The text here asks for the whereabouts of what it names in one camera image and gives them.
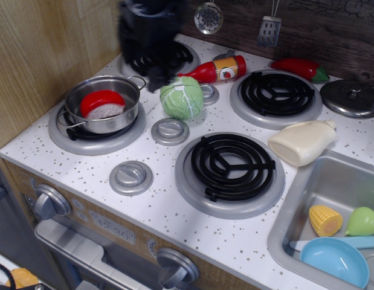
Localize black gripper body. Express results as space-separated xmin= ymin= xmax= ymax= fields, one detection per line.
xmin=118 ymin=12 xmax=184 ymax=92

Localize red and white toy sushi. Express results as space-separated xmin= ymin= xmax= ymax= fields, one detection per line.
xmin=80 ymin=89 xmax=125 ymax=120

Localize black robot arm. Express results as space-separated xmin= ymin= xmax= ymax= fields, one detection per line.
xmin=118 ymin=1 xmax=189 ymax=92

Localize small steel pan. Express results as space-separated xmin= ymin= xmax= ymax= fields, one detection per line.
xmin=56 ymin=76 xmax=142 ymax=134

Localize back left black burner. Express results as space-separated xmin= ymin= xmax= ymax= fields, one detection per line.
xmin=120 ymin=41 xmax=200 ymax=92

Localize black burner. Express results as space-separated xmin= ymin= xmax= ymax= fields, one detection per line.
xmin=120 ymin=41 xmax=200 ymax=92
xmin=48 ymin=102 xmax=146 ymax=156
xmin=230 ymin=69 xmax=323 ymax=131
xmin=175 ymin=132 xmax=285 ymax=220

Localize hanging steel skimmer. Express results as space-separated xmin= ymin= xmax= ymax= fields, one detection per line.
xmin=194 ymin=0 xmax=224 ymax=35

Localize green toy cabbage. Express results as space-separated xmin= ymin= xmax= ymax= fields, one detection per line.
xmin=160 ymin=76 xmax=204 ymax=120

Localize grey stovetop knob back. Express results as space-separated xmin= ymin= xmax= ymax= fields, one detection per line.
xmin=200 ymin=83 xmax=219 ymax=107

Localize grey stovetop knob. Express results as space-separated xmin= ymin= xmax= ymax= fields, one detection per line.
xmin=151 ymin=118 xmax=190 ymax=146
xmin=109 ymin=161 xmax=153 ymax=196
xmin=200 ymin=83 xmax=219 ymax=107

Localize red toy ketchup bottle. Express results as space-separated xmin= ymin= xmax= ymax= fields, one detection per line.
xmin=177 ymin=56 xmax=247 ymax=83

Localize grey stovetop knob middle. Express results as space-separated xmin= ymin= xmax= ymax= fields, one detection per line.
xmin=151 ymin=118 xmax=190 ymax=146

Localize hanging steel spatula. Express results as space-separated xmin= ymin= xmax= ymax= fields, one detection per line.
xmin=257 ymin=0 xmax=282 ymax=48

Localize front left black burner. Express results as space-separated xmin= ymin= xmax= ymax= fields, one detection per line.
xmin=48 ymin=102 xmax=146 ymax=156

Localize back right black burner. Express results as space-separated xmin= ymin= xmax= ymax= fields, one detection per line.
xmin=230 ymin=69 xmax=323 ymax=131

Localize grey stovetop knob front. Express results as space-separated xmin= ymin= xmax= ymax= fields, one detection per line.
xmin=109 ymin=161 xmax=153 ymax=196

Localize front right black burner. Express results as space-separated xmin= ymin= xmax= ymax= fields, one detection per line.
xmin=175 ymin=132 xmax=285 ymax=220

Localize red toy chili pepper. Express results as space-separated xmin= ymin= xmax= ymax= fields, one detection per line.
xmin=270 ymin=58 xmax=329 ymax=83

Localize cream toy mayonnaise bottle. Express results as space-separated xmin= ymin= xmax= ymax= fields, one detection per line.
xmin=268 ymin=120 xmax=337 ymax=167

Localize left grey oven knob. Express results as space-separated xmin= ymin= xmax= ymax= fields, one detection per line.
xmin=34 ymin=184 xmax=72 ymax=220

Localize grey oven knob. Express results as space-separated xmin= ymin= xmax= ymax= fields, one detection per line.
xmin=34 ymin=184 xmax=72 ymax=220
xmin=156 ymin=247 xmax=200 ymax=289

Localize steel pot lid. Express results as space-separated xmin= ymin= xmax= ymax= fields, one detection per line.
xmin=320 ymin=80 xmax=374 ymax=118

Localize right grey oven knob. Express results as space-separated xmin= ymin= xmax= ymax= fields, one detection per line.
xmin=156 ymin=247 xmax=200 ymax=289

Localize steel toy sink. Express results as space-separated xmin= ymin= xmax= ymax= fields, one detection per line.
xmin=267 ymin=150 xmax=374 ymax=289

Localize yellow toy corn piece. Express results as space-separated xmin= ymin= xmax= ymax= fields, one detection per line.
xmin=308 ymin=205 xmax=343 ymax=237

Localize orange object bottom left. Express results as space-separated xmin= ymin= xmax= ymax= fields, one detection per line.
xmin=10 ymin=268 xmax=39 ymax=289

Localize green toy pear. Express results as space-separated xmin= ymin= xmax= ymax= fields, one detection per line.
xmin=345 ymin=207 xmax=374 ymax=236

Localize light blue toy ladle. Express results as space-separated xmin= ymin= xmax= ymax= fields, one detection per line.
xmin=289 ymin=236 xmax=374 ymax=289

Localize grey oven door handle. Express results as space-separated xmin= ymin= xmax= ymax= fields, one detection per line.
xmin=34 ymin=220 xmax=161 ymax=289

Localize black cable bottom left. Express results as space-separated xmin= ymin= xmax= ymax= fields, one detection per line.
xmin=0 ymin=262 xmax=18 ymax=289

